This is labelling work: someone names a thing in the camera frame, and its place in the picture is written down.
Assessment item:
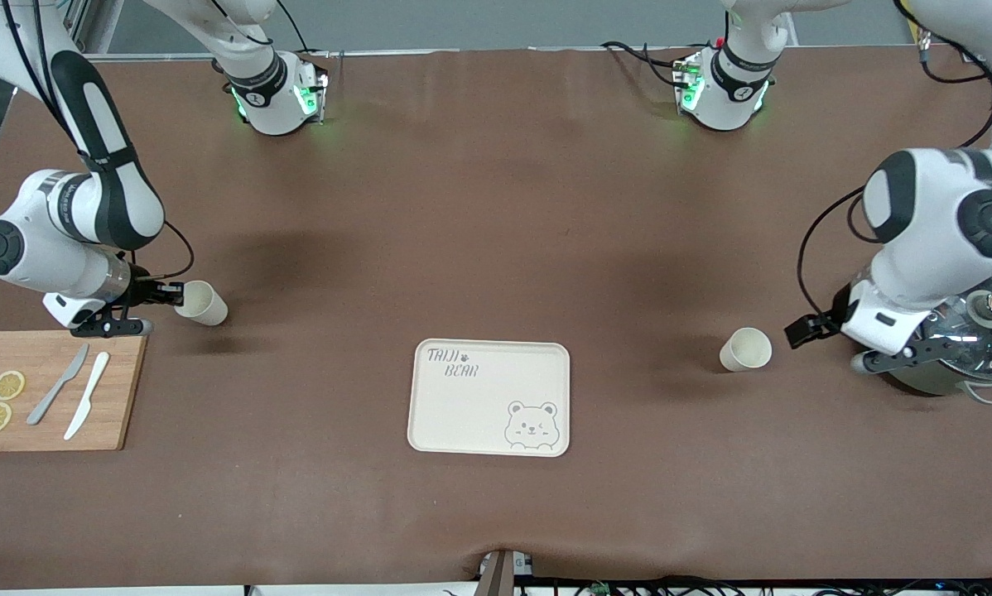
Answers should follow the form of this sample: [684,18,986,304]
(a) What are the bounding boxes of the grey plastic knife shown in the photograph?
[26,344,90,426]

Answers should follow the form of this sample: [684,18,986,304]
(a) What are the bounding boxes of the white plastic knife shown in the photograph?
[64,352,111,441]

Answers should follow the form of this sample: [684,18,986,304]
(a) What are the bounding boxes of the green electric cooking pot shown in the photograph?
[885,265,992,405]

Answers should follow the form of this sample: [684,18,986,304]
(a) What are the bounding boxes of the wooden cutting board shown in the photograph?
[0,329,149,453]

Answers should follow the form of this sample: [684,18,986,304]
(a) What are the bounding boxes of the glass pot lid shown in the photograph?
[918,267,992,382]

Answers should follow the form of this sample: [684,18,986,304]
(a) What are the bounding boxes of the cream bear print tray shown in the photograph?
[407,338,571,458]

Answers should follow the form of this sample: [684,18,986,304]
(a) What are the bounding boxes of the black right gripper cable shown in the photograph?
[132,219,195,282]

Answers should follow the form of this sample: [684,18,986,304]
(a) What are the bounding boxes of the aluminium table edge rail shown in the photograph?
[86,50,215,65]

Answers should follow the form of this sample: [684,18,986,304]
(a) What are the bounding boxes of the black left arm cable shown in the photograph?
[893,0,992,150]

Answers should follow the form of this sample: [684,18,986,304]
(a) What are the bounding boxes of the aluminium frame structure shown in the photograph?
[49,0,104,55]

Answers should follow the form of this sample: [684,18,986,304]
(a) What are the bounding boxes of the black right base cable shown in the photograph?
[277,0,331,59]

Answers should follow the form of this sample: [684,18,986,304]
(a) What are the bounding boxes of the black base cable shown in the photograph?
[601,40,691,88]
[277,0,331,59]

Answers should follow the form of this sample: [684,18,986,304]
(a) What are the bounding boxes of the black left base cable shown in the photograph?
[601,40,691,88]

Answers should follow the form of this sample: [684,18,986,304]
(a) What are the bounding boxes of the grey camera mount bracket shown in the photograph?
[478,549,535,596]

